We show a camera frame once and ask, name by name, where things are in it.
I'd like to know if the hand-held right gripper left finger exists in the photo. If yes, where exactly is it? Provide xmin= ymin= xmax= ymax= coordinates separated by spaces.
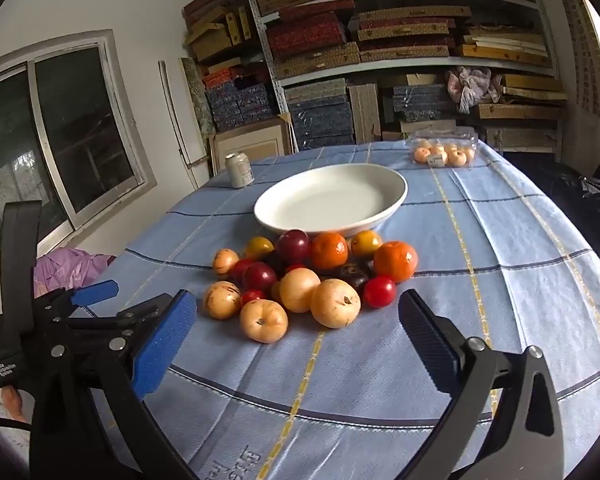
xmin=30 ymin=289 xmax=201 ymax=480

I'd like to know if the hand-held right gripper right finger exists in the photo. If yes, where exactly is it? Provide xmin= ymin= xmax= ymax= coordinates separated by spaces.
xmin=398 ymin=289 xmax=567 ymax=480

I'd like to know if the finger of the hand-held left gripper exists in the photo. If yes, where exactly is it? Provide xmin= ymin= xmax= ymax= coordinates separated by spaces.
xmin=55 ymin=291 xmax=182 ymax=345
xmin=34 ymin=280 xmax=120 ymax=320

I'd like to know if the round red tomato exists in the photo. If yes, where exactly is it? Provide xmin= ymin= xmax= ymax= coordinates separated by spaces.
xmin=362 ymin=275 xmax=397 ymax=309

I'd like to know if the small pale yellow apricot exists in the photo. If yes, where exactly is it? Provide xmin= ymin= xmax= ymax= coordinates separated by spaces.
xmin=212 ymin=248 xmax=240 ymax=276

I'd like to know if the bright red plum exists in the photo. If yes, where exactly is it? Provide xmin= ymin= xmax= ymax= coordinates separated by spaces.
xmin=230 ymin=258 xmax=255 ymax=286

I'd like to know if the dark red plum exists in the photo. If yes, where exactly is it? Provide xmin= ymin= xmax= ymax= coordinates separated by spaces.
xmin=243 ymin=262 xmax=279 ymax=293

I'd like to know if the orange mandarin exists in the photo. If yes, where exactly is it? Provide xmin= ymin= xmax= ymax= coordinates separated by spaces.
xmin=310 ymin=231 xmax=349 ymax=270
xmin=373 ymin=241 xmax=419 ymax=282

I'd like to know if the yellow tomato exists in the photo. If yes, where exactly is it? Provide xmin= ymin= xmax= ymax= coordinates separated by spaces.
xmin=244 ymin=236 xmax=275 ymax=261
xmin=350 ymin=230 xmax=382 ymax=257

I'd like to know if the dark red apple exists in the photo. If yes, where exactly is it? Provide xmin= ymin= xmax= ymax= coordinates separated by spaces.
xmin=277 ymin=229 xmax=311 ymax=264

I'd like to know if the white oval plate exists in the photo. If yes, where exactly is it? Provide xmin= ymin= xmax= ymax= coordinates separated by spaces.
xmin=253 ymin=163 xmax=409 ymax=238

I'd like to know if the person's left forearm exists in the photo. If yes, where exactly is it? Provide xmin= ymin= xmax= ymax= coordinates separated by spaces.
xmin=0 ymin=385 xmax=33 ymax=480

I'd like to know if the person's left hand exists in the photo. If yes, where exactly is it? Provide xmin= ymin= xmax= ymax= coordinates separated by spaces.
xmin=1 ymin=385 xmax=36 ymax=422

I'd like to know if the pink plastic bag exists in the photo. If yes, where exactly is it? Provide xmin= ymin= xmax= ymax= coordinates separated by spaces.
xmin=32 ymin=247 xmax=116 ymax=306

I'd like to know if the blue checked tablecloth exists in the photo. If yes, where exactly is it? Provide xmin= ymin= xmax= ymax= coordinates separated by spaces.
xmin=67 ymin=141 xmax=600 ymax=480

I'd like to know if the dark brown ribbed tomato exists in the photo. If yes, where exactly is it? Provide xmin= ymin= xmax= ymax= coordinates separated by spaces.
xmin=332 ymin=261 xmax=372 ymax=291

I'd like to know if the sliding glass window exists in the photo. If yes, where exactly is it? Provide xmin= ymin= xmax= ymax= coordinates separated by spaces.
xmin=0 ymin=30 xmax=158 ymax=281

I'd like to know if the white drink can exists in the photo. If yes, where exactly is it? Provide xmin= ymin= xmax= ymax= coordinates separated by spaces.
xmin=225 ymin=152 xmax=255 ymax=189

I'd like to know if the cluster of packed pale apricots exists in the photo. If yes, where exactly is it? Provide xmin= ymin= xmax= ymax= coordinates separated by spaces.
xmin=413 ymin=141 xmax=476 ymax=167

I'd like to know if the white wooden strip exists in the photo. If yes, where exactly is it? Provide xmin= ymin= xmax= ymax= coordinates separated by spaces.
xmin=158 ymin=60 xmax=193 ymax=168

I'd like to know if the clear plastic clamshell box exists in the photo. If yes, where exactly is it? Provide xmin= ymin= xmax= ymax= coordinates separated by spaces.
xmin=409 ymin=129 xmax=480 ymax=168

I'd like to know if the black jacket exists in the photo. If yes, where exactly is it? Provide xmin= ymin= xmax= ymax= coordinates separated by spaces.
xmin=535 ymin=160 xmax=600 ymax=281

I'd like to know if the green marbled board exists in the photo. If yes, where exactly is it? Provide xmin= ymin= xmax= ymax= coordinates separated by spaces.
xmin=181 ymin=56 xmax=216 ymax=136

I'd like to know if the pile of assorted gift boxes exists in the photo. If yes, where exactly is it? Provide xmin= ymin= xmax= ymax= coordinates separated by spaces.
xmin=182 ymin=0 xmax=281 ymax=133

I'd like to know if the cardboard sheet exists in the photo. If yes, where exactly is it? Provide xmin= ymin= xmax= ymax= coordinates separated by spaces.
xmin=347 ymin=83 xmax=382 ymax=144

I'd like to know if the pink crumpled cloth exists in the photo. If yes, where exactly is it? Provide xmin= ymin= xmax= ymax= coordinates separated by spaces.
xmin=445 ymin=66 xmax=503 ymax=113

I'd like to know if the white metal shelf rack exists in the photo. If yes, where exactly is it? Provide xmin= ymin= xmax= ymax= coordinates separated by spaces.
xmin=240 ymin=0 xmax=566 ymax=156

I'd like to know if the stack of woven flat boxes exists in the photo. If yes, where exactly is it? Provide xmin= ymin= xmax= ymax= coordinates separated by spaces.
xmin=252 ymin=0 xmax=568 ymax=153

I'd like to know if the woven bamboo blind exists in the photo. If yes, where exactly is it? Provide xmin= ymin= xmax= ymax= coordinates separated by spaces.
xmin=550 ymin=0 xmax=600 ymax=128

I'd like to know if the wooden picture frame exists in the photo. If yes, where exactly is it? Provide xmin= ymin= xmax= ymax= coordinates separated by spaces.
xmin=209 ymin=117 xmax=295 ymax=176

